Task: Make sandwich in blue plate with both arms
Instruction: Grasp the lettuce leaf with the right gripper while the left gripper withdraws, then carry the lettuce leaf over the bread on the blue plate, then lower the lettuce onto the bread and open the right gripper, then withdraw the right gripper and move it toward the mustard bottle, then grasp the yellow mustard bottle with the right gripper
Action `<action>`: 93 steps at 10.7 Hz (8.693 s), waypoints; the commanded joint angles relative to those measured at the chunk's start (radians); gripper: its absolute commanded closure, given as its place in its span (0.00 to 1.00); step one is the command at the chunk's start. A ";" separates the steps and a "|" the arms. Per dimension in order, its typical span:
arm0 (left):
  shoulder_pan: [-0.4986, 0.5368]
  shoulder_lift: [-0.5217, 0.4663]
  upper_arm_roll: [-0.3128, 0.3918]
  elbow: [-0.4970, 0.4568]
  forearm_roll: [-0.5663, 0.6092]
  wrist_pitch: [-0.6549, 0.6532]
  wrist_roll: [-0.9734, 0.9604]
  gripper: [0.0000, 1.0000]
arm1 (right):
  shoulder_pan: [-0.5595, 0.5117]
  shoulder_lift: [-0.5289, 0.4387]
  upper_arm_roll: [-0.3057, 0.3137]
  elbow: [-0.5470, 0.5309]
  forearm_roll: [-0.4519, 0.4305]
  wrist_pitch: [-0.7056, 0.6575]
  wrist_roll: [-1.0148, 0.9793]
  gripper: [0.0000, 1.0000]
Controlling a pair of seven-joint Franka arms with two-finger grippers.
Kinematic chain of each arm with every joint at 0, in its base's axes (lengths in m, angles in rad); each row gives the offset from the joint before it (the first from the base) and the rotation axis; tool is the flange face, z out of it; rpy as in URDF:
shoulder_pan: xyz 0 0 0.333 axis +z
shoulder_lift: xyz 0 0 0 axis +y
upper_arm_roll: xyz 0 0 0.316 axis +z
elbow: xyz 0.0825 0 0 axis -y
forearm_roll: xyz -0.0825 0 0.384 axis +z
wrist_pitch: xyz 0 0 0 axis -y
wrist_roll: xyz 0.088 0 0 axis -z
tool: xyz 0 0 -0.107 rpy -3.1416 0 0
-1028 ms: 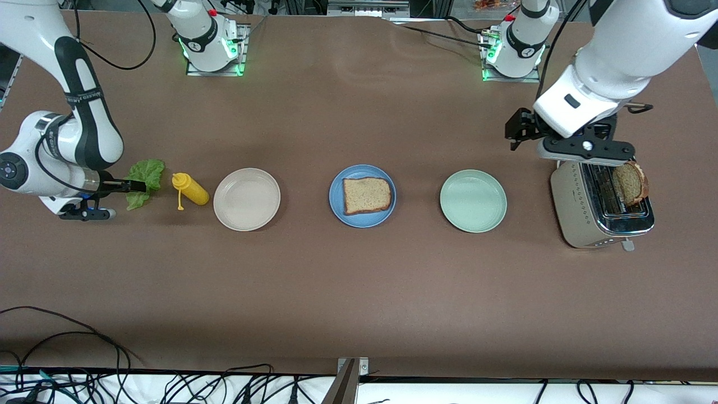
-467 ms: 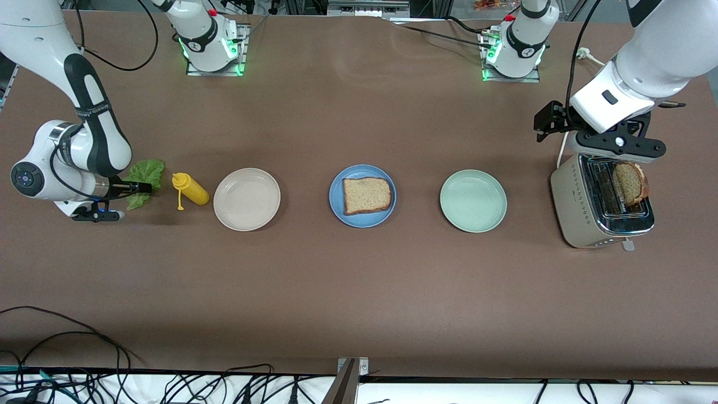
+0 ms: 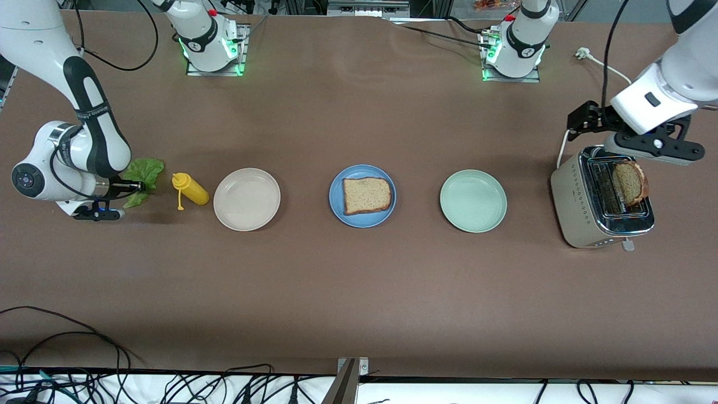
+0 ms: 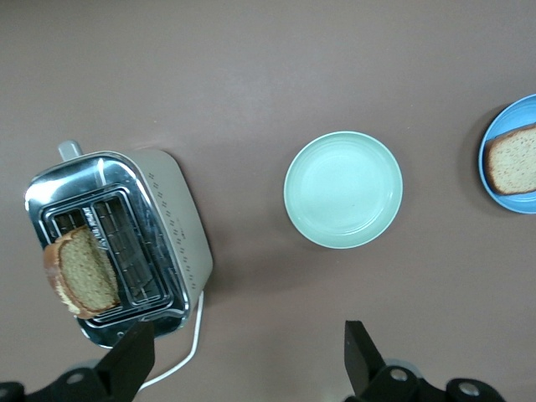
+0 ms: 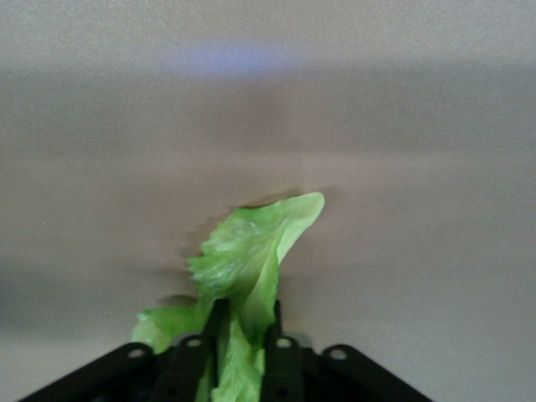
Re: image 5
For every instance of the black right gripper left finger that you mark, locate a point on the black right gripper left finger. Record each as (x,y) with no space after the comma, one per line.
(176,372)

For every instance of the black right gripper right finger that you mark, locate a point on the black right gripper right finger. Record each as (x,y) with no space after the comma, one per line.
(301,377)

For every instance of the green lettuce leaf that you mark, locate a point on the green lettuce leaf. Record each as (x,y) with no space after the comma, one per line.
(243,259)

